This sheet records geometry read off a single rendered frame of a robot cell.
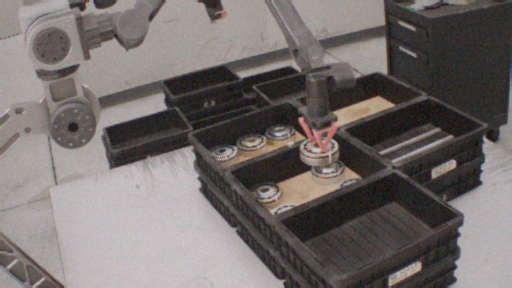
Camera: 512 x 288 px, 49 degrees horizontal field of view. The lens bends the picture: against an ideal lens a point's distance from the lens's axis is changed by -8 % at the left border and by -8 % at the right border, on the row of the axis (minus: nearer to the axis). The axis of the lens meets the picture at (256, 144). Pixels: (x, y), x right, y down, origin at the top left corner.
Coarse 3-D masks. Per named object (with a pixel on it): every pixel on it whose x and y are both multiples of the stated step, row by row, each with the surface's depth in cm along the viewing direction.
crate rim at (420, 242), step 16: (384, 176) 166; (400, 176) 165; (304, 208) 157; (448, 208) 149; (448, 224) 143; (288, 240) 148; (416, 240) 139; (432, 240) 141; (304, 256) 142; (384, 256) 136; (400, 256) 137; (320, 272) 136; (352, 272) 133; (368, 272) 134
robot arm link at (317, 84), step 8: (312, 72) 155; (320, 72) 153; (328, 72) 154; (312, 80) 152; (320, 80) 151; (328, 80) 156; (312, 88) 153; (320, 88) 152; (312, 96) 154; (320, 96) 153
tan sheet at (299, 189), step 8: (344, 168) 191; (296, 176) 190; (304, 176) 189; (344, 176) 187; (352, 176) 186; (280, 184) 187; (288, 184) 187; (296, 184) 186; (304, 184) 185; (312, 184) 185; (320, 184) 184; (336, 184) 183; (288, 192) 183; (296, 192) 182; (304, 192) 182; (312, 192) 181; (320, 192) 181; (328, 192) 180; (288, 200) 179; (296, 200) 178; (304, 200) 178
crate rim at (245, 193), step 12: (336, 132) 191; (300, 144) 187; (264, 156) 183; (372, 156) 176; (240, 168) 179; (228, 180) 176; (360, 180) 165; (240, 192) 170; (336, 192) 162; (252, 204) 164; (300, 204) 159; (264, 216) 158; (276, 216) 155
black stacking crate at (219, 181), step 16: (272, 112) 214; (288, 112) 217; (224, 128) 207; (240, 128) 210; (256, 128) 213; (208, 144) 207; (224, 144) 210; (208, 176) 197; (224, 176) 183; (224, 192) 187
